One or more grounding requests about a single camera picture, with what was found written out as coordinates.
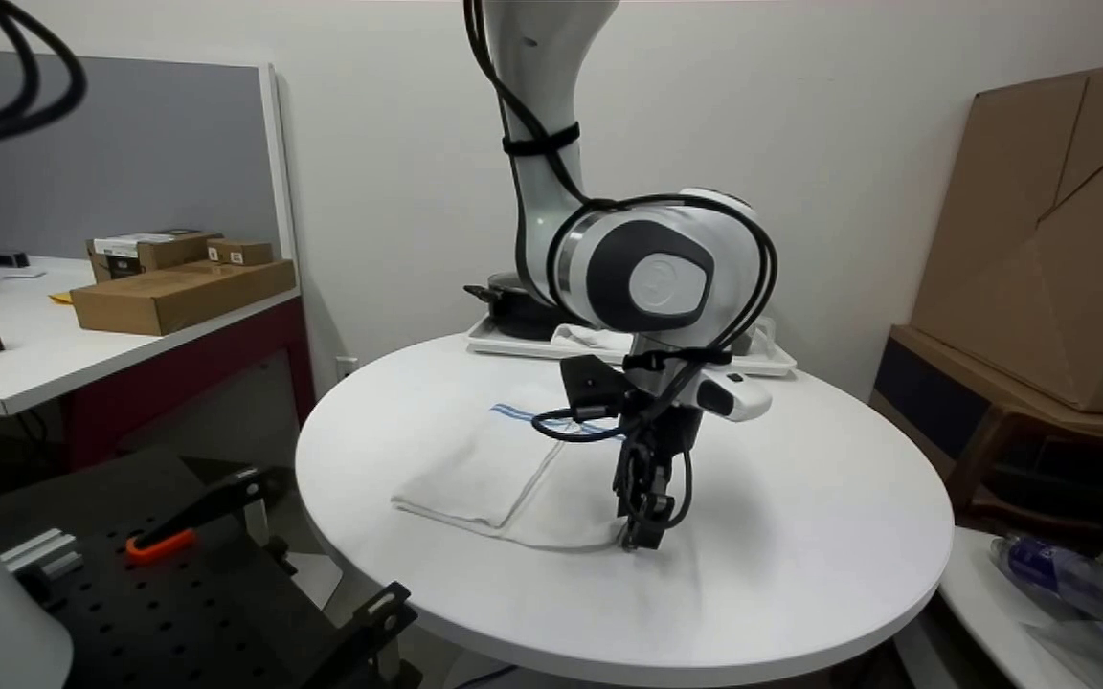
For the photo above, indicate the small open cardboard box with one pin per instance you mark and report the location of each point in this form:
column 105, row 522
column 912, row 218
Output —
column 153, row 251

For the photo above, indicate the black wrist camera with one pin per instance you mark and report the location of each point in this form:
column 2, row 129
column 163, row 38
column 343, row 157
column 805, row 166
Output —
column 593, row 389

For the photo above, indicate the dark wooden stand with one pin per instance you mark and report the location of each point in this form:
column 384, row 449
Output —
column 958, row 408

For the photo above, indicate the grey partition panel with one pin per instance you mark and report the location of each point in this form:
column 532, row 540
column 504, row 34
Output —
column 142, row 154

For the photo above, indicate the white desk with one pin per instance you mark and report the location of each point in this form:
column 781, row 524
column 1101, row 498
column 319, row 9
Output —
column 56, row 357

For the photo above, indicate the white rectangular tray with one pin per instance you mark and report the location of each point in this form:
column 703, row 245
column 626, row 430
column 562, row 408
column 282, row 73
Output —
column 774, row 357

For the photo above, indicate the aluminium bracket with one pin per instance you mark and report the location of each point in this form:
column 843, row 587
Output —
column 40, row 554

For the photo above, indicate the black toggle clamp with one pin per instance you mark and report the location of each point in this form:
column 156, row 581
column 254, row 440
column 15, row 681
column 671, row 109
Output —
column 374, row 632

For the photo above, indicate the white towel with blue stripes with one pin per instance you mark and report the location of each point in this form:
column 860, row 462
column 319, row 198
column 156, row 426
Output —
column 487, row 481

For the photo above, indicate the large brown cardboard box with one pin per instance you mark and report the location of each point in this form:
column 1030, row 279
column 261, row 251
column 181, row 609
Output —
column 1050, row 242

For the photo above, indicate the black perforated board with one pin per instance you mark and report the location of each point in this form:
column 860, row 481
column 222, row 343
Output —
column 172, row 615

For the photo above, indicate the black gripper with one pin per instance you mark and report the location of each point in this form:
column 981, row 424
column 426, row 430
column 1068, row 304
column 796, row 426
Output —
column 657, row 449

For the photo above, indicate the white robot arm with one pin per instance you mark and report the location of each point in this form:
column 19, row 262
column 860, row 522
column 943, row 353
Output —
column 654, row 274

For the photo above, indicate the small brown cardboard block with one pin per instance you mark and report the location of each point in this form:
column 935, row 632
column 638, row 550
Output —
column 242, row 251

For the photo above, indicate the clear plastic bag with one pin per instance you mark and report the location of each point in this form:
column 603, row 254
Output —
column 1088, row 587

